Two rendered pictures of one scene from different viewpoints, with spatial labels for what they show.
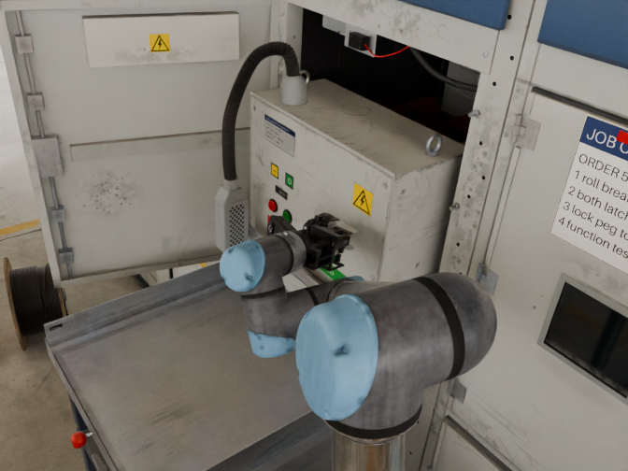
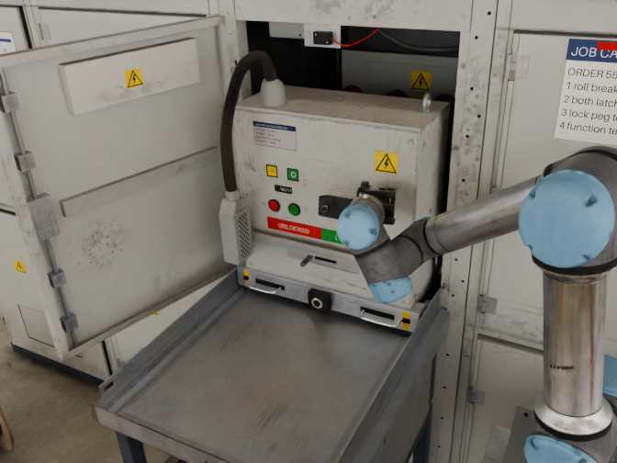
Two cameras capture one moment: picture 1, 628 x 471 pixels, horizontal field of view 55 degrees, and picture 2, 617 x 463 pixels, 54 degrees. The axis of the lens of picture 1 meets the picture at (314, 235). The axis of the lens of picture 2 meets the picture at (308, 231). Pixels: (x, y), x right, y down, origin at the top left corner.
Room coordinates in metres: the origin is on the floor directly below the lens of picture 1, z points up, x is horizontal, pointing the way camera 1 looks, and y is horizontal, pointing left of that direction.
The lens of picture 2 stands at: (-0.08, 0.55, 1.82)
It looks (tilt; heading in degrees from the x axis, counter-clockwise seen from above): 28 degrees down; 338
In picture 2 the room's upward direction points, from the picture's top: 2 degrees counter-clockwise
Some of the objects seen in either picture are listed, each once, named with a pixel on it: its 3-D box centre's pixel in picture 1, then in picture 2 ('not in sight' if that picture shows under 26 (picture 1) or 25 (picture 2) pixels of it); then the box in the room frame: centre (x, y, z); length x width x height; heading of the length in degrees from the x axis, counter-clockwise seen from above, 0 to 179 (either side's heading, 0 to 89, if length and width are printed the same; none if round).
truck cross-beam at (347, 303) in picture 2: not in sight; (325, 293); (1.18, 0.01, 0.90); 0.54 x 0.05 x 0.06; 39
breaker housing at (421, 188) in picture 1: (388, 197); (361, 173); (1.33, -0.18, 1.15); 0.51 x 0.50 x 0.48; 129
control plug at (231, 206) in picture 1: (233, 217); (236, 228); (1.28, 0.21, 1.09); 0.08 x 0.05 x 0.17; 129
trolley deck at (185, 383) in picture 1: (232, 366); (287, 363); (1.04, 0.17, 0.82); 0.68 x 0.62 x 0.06; 129
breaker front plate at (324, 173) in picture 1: (306, 227); (319, 211); (1.17, 0.02, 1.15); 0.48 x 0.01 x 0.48; 39
